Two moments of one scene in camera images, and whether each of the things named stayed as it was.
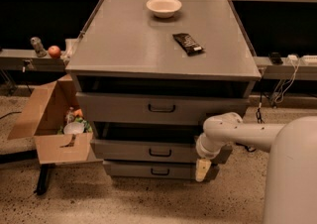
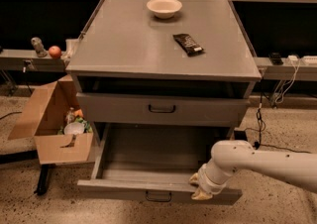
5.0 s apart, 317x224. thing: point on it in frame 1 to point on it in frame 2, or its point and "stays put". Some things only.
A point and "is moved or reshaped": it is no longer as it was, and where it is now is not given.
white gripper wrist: (204, 151) to (207, 180)
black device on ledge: (276, 58) stays put
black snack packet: (187, 44) stays put
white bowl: (163, 7) stays put
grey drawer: (151, 142) is moved or reshaped
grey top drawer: (158, 108) stays put
